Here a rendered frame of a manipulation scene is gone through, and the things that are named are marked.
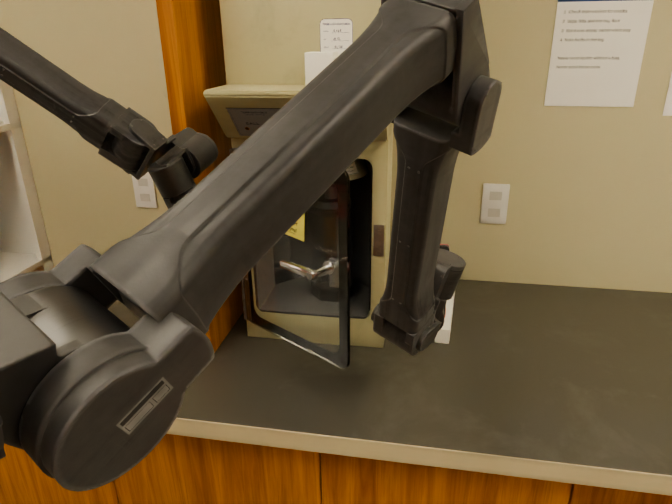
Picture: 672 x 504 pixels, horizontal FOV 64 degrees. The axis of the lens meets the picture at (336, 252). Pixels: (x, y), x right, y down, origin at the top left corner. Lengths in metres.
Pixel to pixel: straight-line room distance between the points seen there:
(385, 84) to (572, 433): 0.82
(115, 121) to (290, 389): 0.60
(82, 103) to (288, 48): 0.39
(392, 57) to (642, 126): 1.21
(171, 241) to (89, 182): 1.54
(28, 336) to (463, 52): 0.36
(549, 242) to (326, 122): 1.29
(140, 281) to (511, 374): 0.98
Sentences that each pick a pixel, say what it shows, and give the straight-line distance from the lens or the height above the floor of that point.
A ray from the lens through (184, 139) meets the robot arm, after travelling 0.94.
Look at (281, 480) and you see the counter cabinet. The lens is 1.15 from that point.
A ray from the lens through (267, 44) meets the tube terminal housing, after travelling 1.09.
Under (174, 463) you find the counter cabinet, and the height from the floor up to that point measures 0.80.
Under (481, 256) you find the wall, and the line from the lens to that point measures 1.60.
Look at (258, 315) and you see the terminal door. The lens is 1.22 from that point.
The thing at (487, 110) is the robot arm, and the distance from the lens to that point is 0.51.
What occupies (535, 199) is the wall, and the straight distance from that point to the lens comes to 1.56.
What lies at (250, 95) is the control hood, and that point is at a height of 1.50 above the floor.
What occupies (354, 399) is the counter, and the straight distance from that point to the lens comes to 1.08.
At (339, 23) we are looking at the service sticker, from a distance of 1.05.
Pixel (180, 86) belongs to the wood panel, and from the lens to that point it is 1.06.
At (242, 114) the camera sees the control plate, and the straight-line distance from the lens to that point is 1.03.
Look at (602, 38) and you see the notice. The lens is 1.52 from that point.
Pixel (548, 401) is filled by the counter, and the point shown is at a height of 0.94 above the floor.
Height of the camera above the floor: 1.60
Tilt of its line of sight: 22 degrees down
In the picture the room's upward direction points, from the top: 1 degrees counter-clockwise
